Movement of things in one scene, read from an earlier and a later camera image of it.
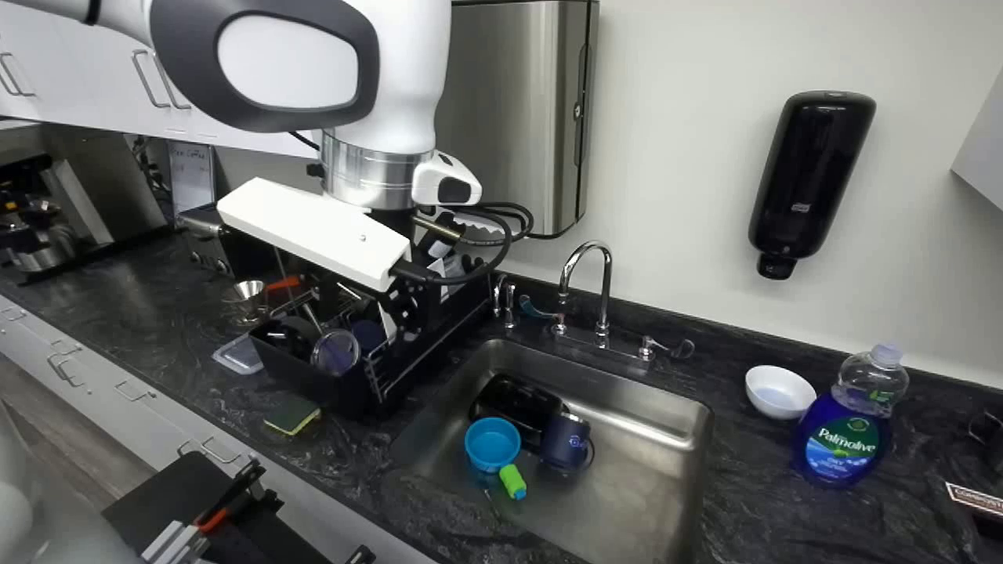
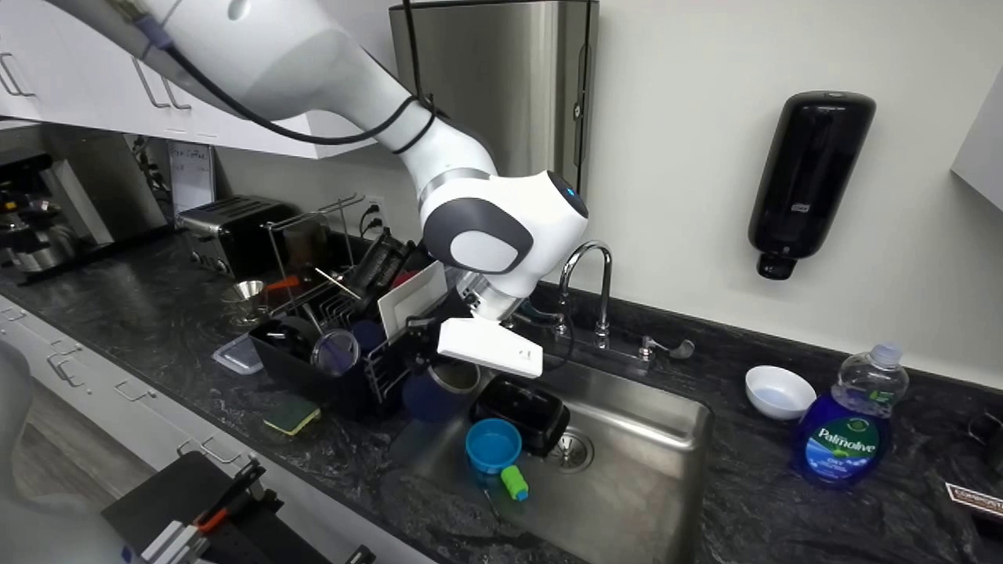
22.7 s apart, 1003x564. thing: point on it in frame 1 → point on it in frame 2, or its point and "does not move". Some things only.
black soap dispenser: [806, 178] does not move
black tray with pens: [211, 512] does not move
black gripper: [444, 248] → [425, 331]
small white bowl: [778, 393] does not move
